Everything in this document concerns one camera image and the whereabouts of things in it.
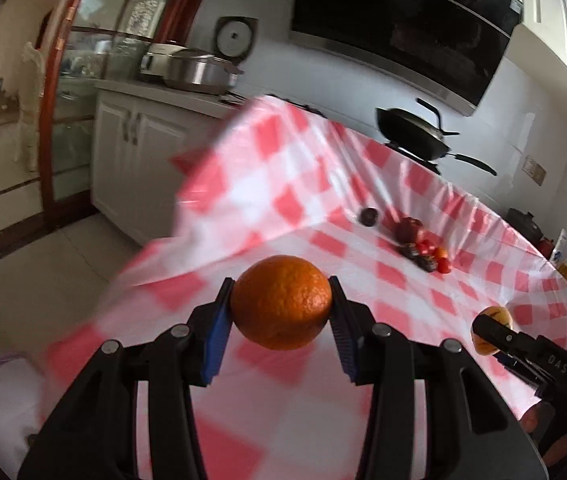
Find wall socket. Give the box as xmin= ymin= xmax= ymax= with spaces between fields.
xmin=521 ymin=155 xmax=548 ymax=185

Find large orange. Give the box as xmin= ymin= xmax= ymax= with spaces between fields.
xmin=230 ymin=255 xmax=334 ymax=352

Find dark clay pot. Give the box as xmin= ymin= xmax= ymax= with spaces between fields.
xmin=506 ymin=207 xmax=544 ymax=243

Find red white checked tablecloth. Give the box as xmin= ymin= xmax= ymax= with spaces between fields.
xmin=38 ymin=94 xmax=567 ymax=480

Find black wok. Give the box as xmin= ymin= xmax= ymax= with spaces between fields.
xmin=375 ymin=97 xmax=498 ymax=177

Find red apple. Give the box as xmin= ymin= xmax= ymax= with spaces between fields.
xmin=396 ymin=217 xmax=425 ymax=243

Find white kitchen appliance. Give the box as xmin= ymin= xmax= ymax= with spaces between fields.
xmin=138 ymin=42 xmax=189 ymax=83

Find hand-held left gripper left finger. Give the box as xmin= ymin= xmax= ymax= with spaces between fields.
xmin=17 ymin=276 xmax=236 ymax=480

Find white upper cabinets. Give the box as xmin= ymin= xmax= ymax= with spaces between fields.
xmin=456 ymin=0 xmax=567 ymax=111

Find white lower cabinet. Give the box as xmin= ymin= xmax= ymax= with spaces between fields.
xmin=90 ymin=80 xmax=236 ymax=246

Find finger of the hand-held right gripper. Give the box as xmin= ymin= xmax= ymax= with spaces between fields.
xmin=493 ymin=350 xmax=539 ymax=386
xmin=472 ymin=316 xmax=544 ymax=361

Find wooden framed glass door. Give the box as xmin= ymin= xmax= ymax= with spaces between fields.
xmin=38 ymin=0 xmax=214 ymax=231

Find steel pot with lid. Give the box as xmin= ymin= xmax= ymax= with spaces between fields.
xmin=163 ymin=49 xmax=244 ymax=96

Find black range hood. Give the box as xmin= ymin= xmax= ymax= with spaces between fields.
xmin=289 ymin=0 xmax=524 ymax=116

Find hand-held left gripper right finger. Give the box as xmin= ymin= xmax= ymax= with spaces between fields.
xmin=327 ymin=275 xmax=549 ymax=480

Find striped yellow pepino melon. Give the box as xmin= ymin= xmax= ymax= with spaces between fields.
xmin=471 ymin=306 xmax=514 ymax=357

